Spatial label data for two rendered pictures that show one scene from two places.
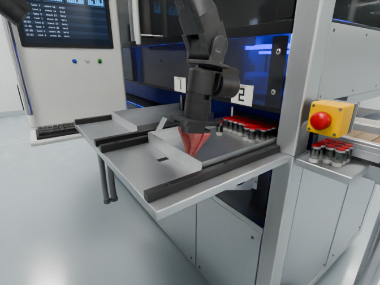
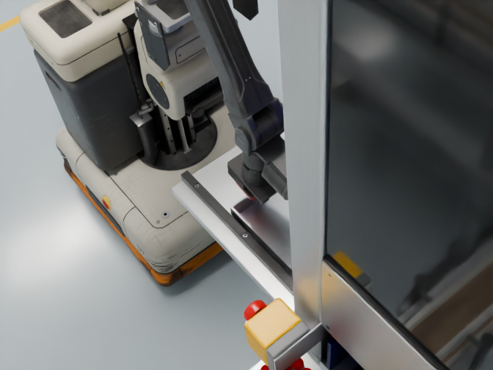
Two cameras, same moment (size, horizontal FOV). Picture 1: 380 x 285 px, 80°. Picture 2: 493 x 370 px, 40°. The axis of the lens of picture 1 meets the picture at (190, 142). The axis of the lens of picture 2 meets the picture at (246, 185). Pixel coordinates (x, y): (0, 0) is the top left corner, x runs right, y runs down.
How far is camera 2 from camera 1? 1.26 m
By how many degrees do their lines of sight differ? 76
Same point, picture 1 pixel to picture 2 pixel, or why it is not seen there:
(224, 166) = (238, 233)
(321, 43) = (304, 262)
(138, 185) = (212, 166)
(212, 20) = (235, 112)
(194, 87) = not seen: hidden behind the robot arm
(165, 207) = (177, 193)
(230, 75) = (278, 175)
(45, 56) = not seen: outside the picture
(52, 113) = not seen: outside the picture
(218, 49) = (240, 139)
